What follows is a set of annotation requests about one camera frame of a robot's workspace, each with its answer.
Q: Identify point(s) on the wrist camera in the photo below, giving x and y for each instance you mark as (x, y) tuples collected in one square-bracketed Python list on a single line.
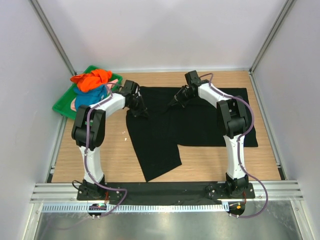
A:
[(192, 79), (129, 88)]

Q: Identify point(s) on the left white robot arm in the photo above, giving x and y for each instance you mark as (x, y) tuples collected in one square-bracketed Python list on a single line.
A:
[(89, 130)]

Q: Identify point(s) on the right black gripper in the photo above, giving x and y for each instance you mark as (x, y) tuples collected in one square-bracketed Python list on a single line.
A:
[(178, 100)]

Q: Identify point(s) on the left aluminium corner post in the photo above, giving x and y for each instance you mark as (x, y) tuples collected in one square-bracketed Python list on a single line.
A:
[(52, 35)]

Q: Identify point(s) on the orange t shirt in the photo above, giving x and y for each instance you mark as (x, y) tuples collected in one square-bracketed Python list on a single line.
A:
[(86, 82)]

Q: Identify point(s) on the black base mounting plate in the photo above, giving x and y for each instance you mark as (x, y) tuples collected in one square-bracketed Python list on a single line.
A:
[(170, 192)]

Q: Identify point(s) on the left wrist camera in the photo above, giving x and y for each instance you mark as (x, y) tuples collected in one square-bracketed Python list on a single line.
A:
[(129, 88)]

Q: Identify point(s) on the aluminium corner post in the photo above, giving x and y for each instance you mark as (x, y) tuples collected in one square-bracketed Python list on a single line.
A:
[(52, 35), (285, 10)]

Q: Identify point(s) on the black t shirt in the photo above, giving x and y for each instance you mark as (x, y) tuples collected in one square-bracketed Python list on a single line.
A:
[(156, 138)]

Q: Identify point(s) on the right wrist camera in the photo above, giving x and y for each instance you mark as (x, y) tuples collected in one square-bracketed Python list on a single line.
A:
[(192, 79)]

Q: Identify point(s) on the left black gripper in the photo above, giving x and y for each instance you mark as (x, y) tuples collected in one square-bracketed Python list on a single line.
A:
[(142, 111)]

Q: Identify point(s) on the right aluminium corner post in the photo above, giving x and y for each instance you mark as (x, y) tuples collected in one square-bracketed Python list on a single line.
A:
[(285, 10)]

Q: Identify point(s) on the slotted grey cable duct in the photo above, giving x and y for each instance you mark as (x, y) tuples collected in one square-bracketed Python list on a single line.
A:
[(84, 207)]

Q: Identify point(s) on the green plastic tray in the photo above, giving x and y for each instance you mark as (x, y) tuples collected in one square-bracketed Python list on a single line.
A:
[(63, 105)]

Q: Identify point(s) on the blue t shirt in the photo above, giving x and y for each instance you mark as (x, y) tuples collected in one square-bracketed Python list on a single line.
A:
[(88, 98)]

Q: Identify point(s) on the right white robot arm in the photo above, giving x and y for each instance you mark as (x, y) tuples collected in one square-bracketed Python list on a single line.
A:
[(232, 120)]

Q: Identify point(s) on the pink t shirt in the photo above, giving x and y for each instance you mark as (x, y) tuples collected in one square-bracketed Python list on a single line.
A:
[(108, 87)]

